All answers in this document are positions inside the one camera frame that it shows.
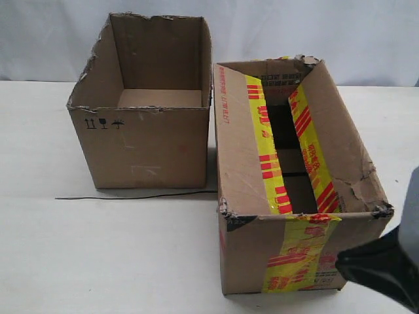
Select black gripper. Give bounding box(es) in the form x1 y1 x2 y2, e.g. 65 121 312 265
335 167 418 313

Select cardboard box with yellow tape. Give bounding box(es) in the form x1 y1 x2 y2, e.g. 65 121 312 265
213 55 393 294

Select open plain cardboard box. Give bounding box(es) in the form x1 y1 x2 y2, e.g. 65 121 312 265
67 13 212 189

